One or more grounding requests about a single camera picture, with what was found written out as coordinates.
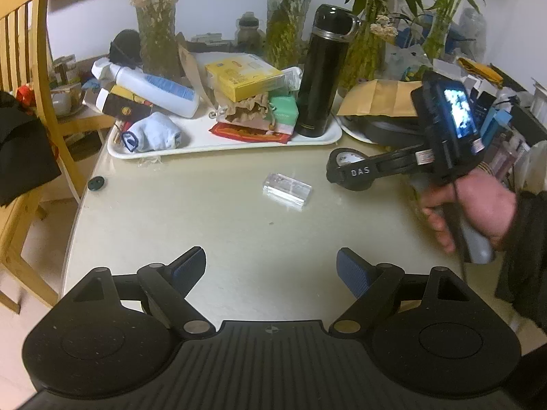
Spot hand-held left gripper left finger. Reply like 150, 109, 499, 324
70, 245, 216, 338

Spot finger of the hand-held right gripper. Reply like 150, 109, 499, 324
326, 152, 389, 191

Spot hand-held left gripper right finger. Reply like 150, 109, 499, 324
329, 248, 473, 338

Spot black tape roll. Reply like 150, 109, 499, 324
331, 147, 368, 169

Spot clear acrylic block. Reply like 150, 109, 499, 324
262, 172, 312, 208

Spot person's right hand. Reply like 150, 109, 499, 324
421, 171, 520, 252

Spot blue carton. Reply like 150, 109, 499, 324
481, 109, 513, 137

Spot black flat case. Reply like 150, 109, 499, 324
342, 115, 428, 146

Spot yellow black package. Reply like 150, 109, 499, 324
457, 57, 505, 86

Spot brown envelope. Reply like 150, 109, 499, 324
337, 79, 422, 118

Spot green box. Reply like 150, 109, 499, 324
269, 96, 298, 134

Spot glass vase bamboo plant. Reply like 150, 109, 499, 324
421, 0, 513, 58
250, 0, 325, 71
342, 0, 428, 82

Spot black thermos bottle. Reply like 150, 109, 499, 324
295, 4, 362, 138

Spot clear plastic bottle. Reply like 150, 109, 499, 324
459, 6, 488, 58

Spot red flat packet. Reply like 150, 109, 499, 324
209, 122, 291, 144

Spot crumpled brown paper bag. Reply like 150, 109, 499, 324
216, 94, 274, 131

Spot white tray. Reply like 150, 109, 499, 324
107, 113, 343, 161

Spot light blue sock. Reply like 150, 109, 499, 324
121, 112, 189, 153

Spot yellow box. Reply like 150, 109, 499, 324
205, 57, 286, 100

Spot black gold box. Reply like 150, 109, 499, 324
100, 85, 152, 122

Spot dark glass jar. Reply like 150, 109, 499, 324
236, 12, 261, 45

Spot wooden side table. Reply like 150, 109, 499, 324
57, 107, 116, 163

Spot white lotion bottle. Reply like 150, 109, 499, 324
92, 59, 201, 118

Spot tall kraft paper pouch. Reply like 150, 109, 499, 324
177, 43, 214, 107

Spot black cloth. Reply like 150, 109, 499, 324
0, 91, 63, 206

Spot ceramic cup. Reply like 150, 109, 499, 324
50, 85, 84, 116

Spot glass vase dried flowers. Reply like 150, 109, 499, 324
128, 0, 184, 78

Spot black round device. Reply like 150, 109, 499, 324
109, 29, 142, 66

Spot wooden chair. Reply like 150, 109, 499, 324
0, 0, 116, 314

